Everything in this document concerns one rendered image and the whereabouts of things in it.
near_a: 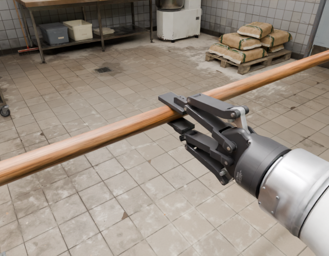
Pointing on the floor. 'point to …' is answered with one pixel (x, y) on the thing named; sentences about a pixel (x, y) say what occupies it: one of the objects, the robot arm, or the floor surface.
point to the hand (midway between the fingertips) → (175, 112)
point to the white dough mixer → (178, 19)
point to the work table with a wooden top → (32, 5)
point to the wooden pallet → (267, 61)
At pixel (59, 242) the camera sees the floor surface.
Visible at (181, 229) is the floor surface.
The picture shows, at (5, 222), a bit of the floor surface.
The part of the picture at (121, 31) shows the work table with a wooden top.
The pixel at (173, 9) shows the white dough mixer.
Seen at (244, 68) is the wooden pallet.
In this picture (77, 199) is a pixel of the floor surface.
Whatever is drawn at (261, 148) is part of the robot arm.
